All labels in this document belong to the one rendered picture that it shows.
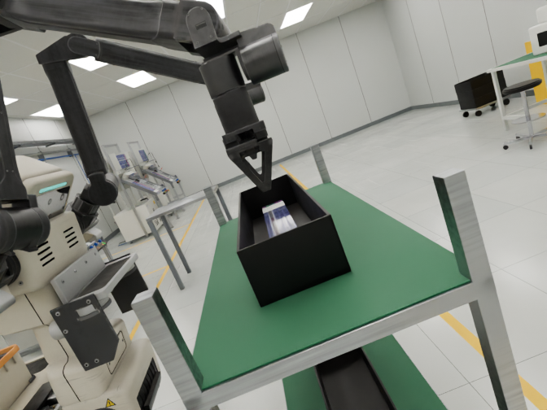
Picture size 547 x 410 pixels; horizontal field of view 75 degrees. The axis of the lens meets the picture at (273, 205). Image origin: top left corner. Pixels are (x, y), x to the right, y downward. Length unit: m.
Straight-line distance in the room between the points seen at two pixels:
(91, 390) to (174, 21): 0.81
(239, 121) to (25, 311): 0.68
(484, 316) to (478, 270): 0.07
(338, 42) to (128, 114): 5.86
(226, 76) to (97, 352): 0.66
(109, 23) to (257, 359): 0.55
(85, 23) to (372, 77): 10.18
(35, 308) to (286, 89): 9.46
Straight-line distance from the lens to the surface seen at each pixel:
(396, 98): 10.89
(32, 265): 0.91
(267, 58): 0.54
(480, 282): 0.56
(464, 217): 0.52
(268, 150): 0.52
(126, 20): 0.65
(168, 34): 0.60
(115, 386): 1.02
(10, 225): 0.73
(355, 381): 1.33
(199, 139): 10.04
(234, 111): 0.55
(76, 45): 1.06
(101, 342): 0.92
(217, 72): 0.55
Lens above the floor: 1.25
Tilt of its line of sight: 13 degrees down
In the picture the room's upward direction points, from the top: 22 degrees counter-clockwise
